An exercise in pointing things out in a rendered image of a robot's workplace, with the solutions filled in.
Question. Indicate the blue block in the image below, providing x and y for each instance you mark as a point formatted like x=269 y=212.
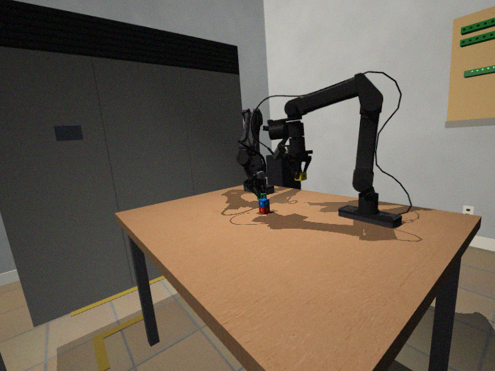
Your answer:
x=263 y=202

